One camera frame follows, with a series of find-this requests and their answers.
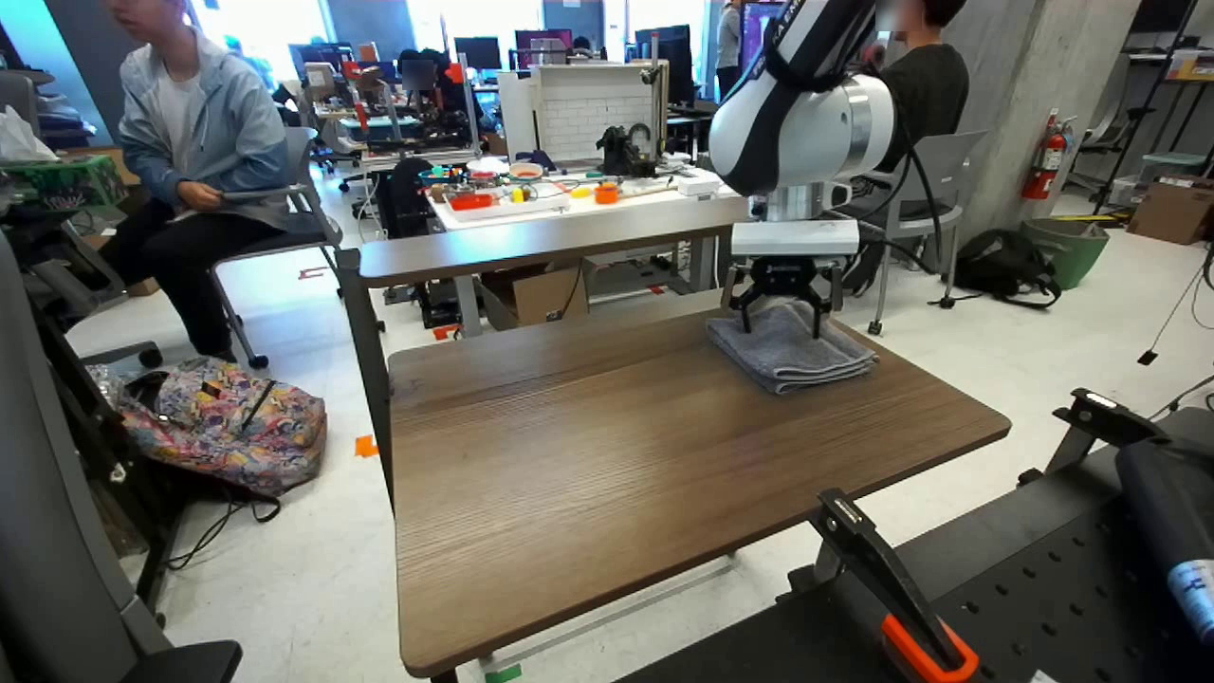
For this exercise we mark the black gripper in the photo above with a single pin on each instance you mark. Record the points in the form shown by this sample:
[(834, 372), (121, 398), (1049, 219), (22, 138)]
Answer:
[(786, 274)]

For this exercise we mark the grey towel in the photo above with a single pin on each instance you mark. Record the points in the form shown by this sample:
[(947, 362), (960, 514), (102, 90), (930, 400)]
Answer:
[(790, 362)]

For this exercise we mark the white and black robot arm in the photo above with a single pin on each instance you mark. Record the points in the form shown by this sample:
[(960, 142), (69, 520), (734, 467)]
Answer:
[(811, 116)]

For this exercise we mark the grey metal chair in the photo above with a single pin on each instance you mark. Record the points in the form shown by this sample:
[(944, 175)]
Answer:
[(944, 211)]

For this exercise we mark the black bag on floor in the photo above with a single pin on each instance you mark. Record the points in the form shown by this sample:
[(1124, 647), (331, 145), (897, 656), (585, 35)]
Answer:
[(1005, 264)]

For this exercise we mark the black object on white table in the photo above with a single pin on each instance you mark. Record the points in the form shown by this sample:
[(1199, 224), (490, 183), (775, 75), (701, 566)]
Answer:
[(627, 152)]

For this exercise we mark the white work table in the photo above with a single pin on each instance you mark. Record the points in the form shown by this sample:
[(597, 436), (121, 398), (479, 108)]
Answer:
[(584, 197)]

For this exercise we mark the cardboard box under shelf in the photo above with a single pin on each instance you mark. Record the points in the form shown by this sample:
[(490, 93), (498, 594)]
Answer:
[(533, 297)]

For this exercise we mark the seated person in black shirt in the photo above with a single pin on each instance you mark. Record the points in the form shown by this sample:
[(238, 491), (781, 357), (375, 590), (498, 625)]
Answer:
[(925, 90)]

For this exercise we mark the white upright panel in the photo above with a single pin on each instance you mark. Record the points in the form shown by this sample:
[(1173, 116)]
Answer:
[(591, 108)]

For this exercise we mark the green bin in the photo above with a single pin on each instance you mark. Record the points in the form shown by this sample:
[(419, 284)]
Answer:
[(1072, 254)]

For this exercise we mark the red fire extinguisher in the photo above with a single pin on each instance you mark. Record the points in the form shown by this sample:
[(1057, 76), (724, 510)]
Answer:
[(1046, 159)]

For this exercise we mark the red tray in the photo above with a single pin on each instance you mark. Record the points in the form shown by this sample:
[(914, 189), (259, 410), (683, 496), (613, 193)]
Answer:
[(475, 200)]

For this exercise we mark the cardboard box by rack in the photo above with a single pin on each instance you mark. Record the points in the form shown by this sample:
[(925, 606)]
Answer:
[(1173, 211)]

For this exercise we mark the dark metal storage rack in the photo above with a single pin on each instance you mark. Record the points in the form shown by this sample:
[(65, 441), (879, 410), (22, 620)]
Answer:
[(1159, 101)]

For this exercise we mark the black and grey cylindrical device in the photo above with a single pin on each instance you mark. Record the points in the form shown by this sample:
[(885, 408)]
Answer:
[(1169, 517)]

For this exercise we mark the chair of seated person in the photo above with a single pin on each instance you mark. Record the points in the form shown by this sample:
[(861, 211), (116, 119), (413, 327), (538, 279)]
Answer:
[(297, 213)]

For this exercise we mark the colourful patterned backpack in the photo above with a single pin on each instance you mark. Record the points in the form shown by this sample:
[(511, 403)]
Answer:
[(228, 429)]

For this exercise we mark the person in light blue jacket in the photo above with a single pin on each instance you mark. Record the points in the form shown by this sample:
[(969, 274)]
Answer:
[(204, 138)]

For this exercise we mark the green crate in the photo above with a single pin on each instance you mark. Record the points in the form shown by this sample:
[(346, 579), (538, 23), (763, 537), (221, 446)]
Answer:
[(61, 175)]

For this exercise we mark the grey office chair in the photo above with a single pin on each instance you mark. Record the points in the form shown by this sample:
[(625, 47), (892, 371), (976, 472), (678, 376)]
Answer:
[(52, 533)]

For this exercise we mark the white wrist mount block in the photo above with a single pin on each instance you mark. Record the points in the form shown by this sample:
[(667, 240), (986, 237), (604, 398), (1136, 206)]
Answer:
[(793, 237)]

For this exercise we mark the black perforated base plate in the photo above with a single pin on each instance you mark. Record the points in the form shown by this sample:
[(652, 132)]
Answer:
[(1010, 594)]

